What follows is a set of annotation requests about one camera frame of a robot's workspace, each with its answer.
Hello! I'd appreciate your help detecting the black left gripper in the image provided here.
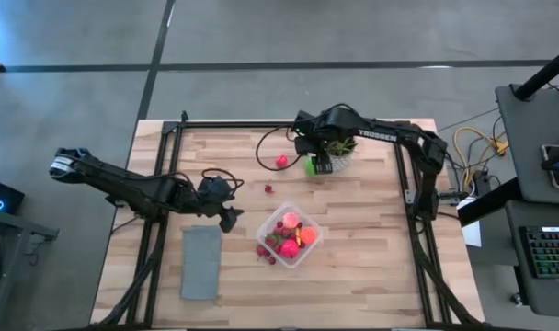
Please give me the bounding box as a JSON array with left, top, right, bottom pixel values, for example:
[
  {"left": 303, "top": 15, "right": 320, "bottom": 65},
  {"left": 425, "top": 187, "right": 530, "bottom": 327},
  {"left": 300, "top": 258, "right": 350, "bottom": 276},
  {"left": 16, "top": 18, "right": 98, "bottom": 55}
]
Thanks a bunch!
[{"left": 191, "top": 176, "right": 245, "bottom": 234}]

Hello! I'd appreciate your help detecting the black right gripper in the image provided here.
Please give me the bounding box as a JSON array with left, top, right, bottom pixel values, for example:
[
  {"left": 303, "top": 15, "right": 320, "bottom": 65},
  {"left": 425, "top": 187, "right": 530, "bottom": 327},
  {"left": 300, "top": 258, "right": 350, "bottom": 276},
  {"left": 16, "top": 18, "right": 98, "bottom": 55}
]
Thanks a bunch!
[{"left": 291, "top": 104, "right": 359, "bottom": 176}]

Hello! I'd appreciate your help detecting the clear plastic tupperware container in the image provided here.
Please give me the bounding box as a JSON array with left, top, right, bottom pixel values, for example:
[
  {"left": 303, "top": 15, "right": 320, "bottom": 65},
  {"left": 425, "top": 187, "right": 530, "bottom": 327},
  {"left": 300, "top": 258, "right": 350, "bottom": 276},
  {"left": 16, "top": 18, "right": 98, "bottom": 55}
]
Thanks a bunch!
[{"left": 255, "top": 200, "right": 325, "bottom": 270}]

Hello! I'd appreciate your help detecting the potted green succulent plant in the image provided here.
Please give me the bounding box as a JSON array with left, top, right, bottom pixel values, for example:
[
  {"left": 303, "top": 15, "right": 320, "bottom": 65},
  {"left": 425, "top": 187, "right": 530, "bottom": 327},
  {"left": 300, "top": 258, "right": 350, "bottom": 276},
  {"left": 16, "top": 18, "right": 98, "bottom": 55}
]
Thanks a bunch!
[{"left": 325, "top": 136, "right": 359, "bottom": 173}]

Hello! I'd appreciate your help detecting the grey folded cloth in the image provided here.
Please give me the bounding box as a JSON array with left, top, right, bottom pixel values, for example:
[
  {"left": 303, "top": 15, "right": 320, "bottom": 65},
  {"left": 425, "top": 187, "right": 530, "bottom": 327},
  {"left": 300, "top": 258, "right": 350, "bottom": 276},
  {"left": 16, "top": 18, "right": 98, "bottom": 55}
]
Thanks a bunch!
[{"left": 179, "top": 224, "right": 223, "bottom": 302}]

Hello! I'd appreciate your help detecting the red toy apple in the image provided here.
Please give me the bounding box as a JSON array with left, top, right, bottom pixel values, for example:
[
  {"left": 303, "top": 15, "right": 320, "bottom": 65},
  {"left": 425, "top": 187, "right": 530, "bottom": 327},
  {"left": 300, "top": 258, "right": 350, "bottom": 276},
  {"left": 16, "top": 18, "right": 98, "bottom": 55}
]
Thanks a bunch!
[{"left": 279, "top": 239, "right": 301, "bottom": 259}]

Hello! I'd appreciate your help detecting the white paper sheet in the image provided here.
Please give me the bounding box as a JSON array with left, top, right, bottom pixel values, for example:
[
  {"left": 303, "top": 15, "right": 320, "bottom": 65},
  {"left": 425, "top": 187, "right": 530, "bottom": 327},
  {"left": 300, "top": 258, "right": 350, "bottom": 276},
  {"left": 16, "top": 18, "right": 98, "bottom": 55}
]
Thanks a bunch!
[{"left": 461, "top": 220, "right": 484, "bottom": 248}]

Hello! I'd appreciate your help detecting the black desk beam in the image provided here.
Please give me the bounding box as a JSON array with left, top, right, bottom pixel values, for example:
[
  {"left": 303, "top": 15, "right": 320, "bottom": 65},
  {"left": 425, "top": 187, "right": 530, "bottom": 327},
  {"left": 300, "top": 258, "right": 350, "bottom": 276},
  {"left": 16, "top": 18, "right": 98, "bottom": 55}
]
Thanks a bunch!
[{"left": 457, "top": 177, "right": 522, "bottom": 228}]

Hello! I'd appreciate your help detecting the grey desk with pole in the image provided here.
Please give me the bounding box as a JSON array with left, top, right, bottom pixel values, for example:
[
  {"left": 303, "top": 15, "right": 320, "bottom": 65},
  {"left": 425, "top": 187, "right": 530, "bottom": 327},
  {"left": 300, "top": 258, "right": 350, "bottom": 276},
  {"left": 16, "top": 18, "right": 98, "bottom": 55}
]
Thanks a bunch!
[{"left": 494, "top": 83, "right": 559, "bottom": 206}]

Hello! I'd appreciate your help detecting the grey metal stand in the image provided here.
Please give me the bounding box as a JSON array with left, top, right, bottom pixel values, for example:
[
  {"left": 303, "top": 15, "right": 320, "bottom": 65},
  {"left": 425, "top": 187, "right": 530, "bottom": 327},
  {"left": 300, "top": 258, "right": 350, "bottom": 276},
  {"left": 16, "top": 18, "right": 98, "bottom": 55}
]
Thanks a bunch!
[{"left": 0, "top": 206, "right": 60, "bottom": 331}]

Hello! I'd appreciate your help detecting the black device with blue light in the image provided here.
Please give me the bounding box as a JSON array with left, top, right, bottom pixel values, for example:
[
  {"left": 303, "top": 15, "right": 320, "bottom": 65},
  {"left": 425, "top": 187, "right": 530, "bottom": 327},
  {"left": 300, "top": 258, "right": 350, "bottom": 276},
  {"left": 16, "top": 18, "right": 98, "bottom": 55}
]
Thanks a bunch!
[{"left": 0, "top": 177, "right": 26, "bottom": 216}]

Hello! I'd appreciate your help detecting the smartphone with white case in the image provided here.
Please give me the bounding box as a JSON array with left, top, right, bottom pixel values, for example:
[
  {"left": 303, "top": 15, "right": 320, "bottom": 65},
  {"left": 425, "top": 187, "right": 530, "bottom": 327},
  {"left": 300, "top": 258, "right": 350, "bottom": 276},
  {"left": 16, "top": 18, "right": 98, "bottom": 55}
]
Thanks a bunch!
[{"left": 540, "top": 143, "right": 559, "bottom": 190}]

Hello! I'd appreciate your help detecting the black round pole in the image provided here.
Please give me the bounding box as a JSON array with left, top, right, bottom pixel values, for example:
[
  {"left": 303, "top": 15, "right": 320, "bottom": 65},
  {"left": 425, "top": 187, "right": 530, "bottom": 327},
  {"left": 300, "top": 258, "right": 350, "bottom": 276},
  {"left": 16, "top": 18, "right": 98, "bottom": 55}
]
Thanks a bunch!
[{"left": 512, "top": 42, "right": 559, "bottom": 102}]

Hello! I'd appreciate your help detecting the grey desk with keyboard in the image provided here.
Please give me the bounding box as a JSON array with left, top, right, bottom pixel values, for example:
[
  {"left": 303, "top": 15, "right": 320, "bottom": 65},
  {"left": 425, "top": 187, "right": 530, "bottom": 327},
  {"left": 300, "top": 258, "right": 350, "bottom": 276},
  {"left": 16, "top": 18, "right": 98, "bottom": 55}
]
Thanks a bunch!
[{"left": 504, "top": 200, "right": 559, "bottom": 319}]

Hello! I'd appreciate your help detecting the backlit black keyboard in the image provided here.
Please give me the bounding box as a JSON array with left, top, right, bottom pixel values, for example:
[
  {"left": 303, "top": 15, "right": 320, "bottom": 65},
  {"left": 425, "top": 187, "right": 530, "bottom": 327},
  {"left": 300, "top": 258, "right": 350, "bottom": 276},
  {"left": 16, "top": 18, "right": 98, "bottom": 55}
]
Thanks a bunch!
[{"left": 518, "top": 224, "right": 559, "bottom": 280}]

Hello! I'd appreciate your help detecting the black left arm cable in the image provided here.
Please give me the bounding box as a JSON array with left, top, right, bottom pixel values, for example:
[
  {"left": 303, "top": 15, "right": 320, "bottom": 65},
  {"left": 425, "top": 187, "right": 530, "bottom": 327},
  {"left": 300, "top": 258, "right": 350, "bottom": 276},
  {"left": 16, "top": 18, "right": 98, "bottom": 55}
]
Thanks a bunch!
[{"left": 176, "top": 167, "right": 245, "bottom": 194}]

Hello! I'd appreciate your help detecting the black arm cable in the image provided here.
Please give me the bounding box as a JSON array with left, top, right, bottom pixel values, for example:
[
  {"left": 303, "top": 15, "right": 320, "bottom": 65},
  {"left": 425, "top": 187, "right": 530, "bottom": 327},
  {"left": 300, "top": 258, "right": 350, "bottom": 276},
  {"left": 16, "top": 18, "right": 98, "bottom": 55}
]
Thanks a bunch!
[
  {"left": 255, "top": 124, "right": 308, "bottom": 173},
  {"left": 176, "top": 167, "right": 245, "bottom": 194}
]

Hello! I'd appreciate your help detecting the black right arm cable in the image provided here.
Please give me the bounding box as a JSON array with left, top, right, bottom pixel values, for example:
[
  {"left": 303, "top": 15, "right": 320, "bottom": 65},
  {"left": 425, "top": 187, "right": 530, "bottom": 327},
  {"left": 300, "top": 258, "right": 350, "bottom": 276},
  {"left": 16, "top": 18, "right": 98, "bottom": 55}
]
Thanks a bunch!
[{"left": 255, "top": 124, "right": 308, "bottom": 173}]

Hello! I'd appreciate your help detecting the yellow floor cable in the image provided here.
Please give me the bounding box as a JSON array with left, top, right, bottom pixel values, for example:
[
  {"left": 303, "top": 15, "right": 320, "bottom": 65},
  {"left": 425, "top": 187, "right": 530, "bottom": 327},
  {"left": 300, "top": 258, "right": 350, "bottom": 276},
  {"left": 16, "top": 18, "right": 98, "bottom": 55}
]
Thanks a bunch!
[{"left": 452, "top": 126, "right": 509, "bottom": 189}]

